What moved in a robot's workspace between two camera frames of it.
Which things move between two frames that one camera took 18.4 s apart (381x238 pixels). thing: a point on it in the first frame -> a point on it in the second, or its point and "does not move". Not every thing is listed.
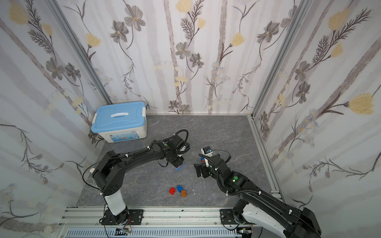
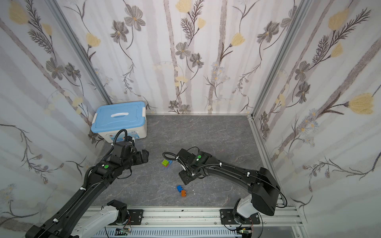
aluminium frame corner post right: [302, 11] does not move
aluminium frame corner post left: [63, 25] does not move
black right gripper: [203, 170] -> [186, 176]
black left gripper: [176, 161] -> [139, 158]
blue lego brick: [179, 188] does not move
